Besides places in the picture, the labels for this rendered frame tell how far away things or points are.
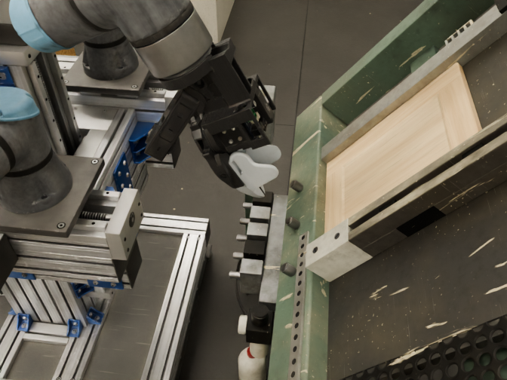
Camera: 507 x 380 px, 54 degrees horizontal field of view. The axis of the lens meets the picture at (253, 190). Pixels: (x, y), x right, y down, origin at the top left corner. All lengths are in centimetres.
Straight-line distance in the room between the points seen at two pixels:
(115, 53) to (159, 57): 91
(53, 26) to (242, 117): 21
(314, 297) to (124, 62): 81
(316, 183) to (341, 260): 29
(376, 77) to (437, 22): 21
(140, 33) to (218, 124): 12
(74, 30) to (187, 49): 12
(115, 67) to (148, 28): 93
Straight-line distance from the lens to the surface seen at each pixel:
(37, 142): 103
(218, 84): 55
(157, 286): 194
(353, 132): 129
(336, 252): 102
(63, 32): 57
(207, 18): 363
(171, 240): 207
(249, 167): 61
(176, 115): 58
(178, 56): 52
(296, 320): 104
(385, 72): 148
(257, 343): 123
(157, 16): 51
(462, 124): 105
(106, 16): 53
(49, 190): 109
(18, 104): 99
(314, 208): 121
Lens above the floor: 178
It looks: 45 degrees down
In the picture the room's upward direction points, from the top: straight up
